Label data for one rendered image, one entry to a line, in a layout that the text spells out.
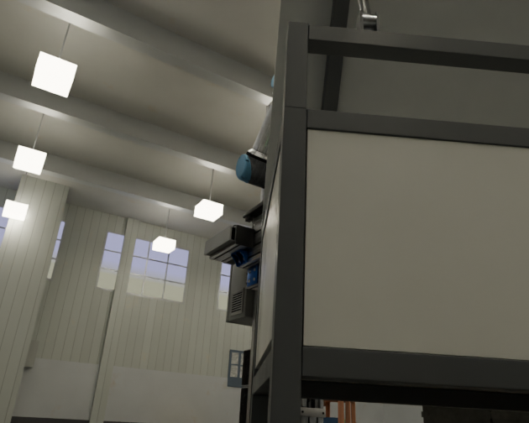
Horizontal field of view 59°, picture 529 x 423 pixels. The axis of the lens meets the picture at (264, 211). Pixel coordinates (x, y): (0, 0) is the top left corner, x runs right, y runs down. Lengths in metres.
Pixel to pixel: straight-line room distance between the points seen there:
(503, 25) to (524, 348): 0.99
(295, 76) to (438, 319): 0.47
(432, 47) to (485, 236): 0.38
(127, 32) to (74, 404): 8.25
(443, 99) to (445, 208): 0.70
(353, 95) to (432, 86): 0.23
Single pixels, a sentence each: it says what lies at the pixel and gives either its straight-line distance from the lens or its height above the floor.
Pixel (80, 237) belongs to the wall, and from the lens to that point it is 12.46.
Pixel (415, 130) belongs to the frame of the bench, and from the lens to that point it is 0.86.
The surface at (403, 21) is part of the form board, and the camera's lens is 1.44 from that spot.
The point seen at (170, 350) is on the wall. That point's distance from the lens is 12.56.
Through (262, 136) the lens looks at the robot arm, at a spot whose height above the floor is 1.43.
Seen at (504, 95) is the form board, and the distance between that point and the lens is 1.54.
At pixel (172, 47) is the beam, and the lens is 6.68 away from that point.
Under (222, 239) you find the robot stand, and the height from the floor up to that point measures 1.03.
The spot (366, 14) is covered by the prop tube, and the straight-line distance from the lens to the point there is 1.01.
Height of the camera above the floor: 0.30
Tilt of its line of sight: 24 degrees up
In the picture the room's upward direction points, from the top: 3 degrees clockwise
